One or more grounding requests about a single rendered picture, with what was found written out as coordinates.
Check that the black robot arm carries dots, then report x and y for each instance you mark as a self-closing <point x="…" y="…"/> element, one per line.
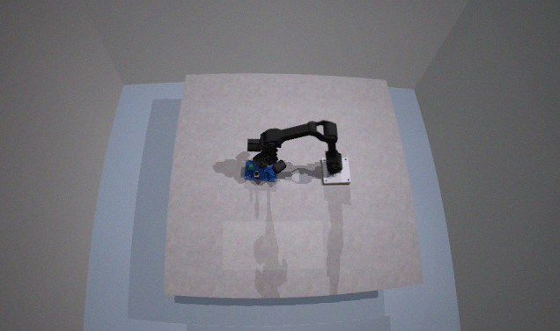
<point x="273" y="138"/>

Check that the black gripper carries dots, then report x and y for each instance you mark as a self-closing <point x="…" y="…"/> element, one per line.
<point x="277" y="166"/>

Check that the blue circuit board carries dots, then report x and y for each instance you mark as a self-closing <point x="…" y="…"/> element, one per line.
<point x="252" y="171"/>

